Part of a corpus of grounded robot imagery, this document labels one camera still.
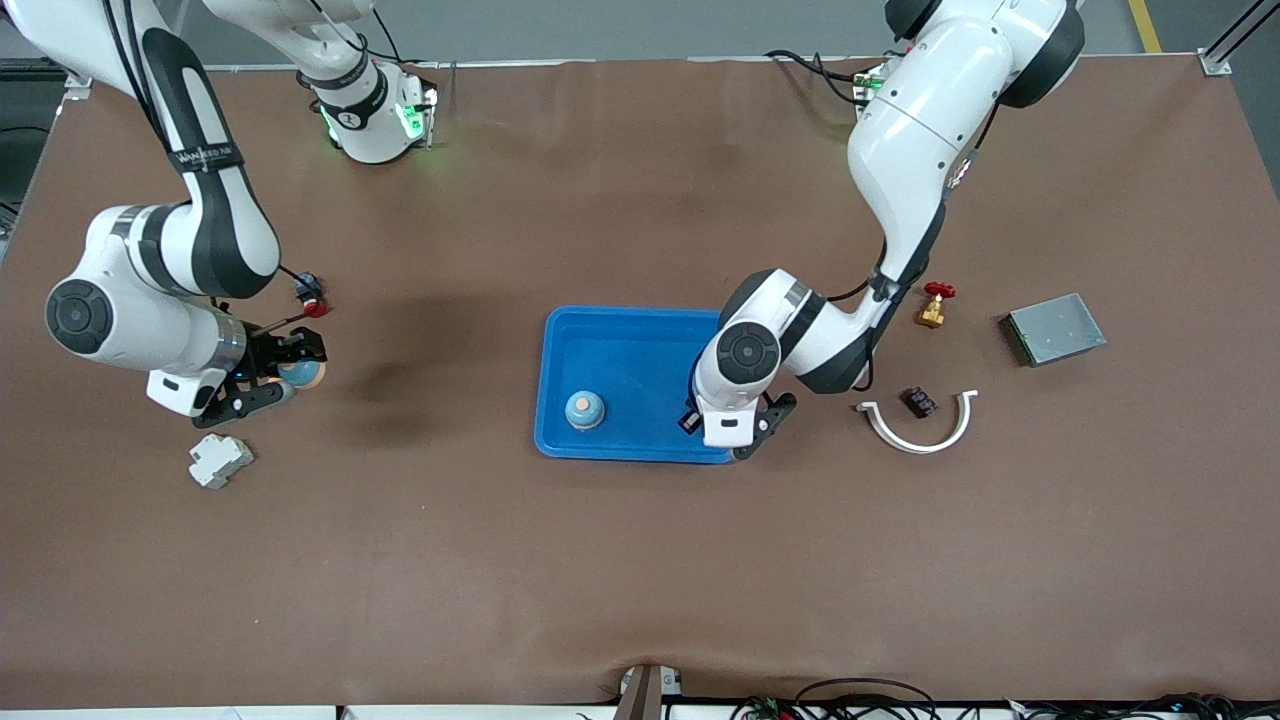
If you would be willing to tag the blue service bell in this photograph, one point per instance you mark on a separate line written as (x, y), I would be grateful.
(305, 375)
(585, 410)

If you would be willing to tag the black cylindrical capacitor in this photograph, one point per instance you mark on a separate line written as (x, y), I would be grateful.
(920, 402)

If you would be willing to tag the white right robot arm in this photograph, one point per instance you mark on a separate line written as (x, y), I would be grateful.
(120, 330)

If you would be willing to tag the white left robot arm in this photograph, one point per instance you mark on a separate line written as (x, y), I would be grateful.
(920, 130)

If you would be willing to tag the red emergency stop button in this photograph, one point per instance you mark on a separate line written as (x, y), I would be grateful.
(312, 300)

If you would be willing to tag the white circuit breaker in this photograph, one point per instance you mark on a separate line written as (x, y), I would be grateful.
(220, 460)

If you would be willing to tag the blue plastic tray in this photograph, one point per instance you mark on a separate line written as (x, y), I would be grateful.
(630, 360)

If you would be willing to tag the brown table cover mat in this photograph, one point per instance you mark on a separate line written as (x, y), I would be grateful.
(640, 560)

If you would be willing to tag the white curved pipe clamp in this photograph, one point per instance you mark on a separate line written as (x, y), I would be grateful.
(915, 445)

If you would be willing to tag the grey metal power supply box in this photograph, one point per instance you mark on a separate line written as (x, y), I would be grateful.
(1055, 330)

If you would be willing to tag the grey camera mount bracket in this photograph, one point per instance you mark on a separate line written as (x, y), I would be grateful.
(645, 695)

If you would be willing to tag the aluminium frame post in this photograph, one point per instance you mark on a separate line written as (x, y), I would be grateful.
(78, 88)
(1215, 65)

